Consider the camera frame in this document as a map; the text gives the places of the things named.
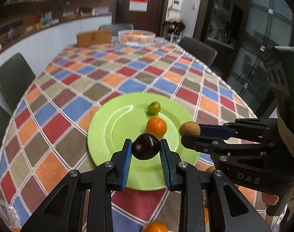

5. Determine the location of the brown round fruit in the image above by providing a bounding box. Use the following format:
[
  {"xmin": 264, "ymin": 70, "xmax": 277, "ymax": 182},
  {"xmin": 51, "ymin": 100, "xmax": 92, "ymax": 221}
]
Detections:
[{"xmin": 179, "ymin": 121, "xmax": 201, "ymax": 137}]

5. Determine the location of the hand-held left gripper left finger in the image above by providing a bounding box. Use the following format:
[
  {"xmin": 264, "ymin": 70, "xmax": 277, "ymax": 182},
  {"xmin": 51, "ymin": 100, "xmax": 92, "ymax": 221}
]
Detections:
[{"xmin": 20, "ymin": 139, "xmax": 133, "ymax": 232}]

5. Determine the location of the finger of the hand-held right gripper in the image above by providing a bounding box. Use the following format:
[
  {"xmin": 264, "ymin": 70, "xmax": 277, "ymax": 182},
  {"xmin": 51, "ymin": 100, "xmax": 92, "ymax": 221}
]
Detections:
[
  {"xmin": 199, "ymin": 118, "xmax": 280, "ymax": 142},
  {"xmin": 181, "ymin": 135, "xmax": 276, "ymax": 162}
]

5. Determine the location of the dark wooden door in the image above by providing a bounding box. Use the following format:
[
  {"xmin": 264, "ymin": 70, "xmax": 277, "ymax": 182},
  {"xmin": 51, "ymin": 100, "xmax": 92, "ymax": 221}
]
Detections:
[{"xmin": 111, "ymin": 0, "xmax": 172, "ymax": 39}]

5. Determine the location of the dark purple plum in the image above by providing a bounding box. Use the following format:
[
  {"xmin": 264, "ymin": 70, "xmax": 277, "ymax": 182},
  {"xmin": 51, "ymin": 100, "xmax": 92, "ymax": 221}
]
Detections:
[{"xmin": 132, "ymin": 133, "xmax": 160, "ymax": 160}]

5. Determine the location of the brown woven box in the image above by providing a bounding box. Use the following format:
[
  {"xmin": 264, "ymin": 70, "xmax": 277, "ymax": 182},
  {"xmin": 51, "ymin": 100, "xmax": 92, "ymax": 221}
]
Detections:
[{"xmin": 76, "ymin": 29, "xmax": 113, "ymax": 46}]

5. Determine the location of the wooden wall shelf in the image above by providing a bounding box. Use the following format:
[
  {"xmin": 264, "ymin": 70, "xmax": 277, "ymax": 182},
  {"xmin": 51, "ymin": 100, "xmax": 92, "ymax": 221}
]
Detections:
[{"xmin": 0, "ymin": 0, "xmax": 114, "ymax": 60}]

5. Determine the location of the small green fruit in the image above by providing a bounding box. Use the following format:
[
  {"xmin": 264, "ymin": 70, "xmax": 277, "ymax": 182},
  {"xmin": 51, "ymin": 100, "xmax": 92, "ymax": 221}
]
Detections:
[{"xmin": 147, "ymin": 102, "xmax": 161, "ymax": 115}]

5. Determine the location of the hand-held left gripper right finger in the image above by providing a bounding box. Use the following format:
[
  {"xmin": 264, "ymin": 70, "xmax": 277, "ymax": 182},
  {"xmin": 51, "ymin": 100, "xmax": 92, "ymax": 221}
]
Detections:
[{"xmin": 160, "ymin": 139, "xmax": 273, "ymax": 232}]

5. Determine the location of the colourful chequered tablecloth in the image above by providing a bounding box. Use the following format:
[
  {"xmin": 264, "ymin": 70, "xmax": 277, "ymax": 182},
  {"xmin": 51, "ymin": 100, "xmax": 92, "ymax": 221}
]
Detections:
[{"xmin": 0, "ymin": 36, "xmax": 271, "ymax": 232}]

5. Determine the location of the person's right hand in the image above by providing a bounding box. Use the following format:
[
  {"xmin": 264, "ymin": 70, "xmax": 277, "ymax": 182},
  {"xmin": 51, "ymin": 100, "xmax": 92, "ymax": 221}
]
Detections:
[{"xmin": 262, "ymin": 193, "xmax": 280, "ymax": 207}]

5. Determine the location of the green plate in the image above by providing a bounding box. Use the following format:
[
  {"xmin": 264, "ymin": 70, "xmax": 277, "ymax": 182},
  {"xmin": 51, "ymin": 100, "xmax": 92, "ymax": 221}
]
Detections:
[{"xmin": 87, "ymin": 92, "xmax": 200, "ymax": 191}]

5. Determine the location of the clear plastic bag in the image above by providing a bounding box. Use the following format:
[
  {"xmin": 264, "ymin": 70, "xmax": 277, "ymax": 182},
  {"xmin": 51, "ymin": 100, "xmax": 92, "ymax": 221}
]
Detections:
[{"xmin": 0, "ymin": 195, "xmax": 22, "ymax": 232}]

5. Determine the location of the orange tangerine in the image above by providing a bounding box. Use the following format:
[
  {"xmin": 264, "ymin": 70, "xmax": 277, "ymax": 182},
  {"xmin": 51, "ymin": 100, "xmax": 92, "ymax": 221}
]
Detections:
[
  {"xmin": 144, "ymin": 221, "xmax": 169, "ymax": 232},
  {"xmin": 146, "ymin": 117, "xmax": 167, "ymax": 137}
]

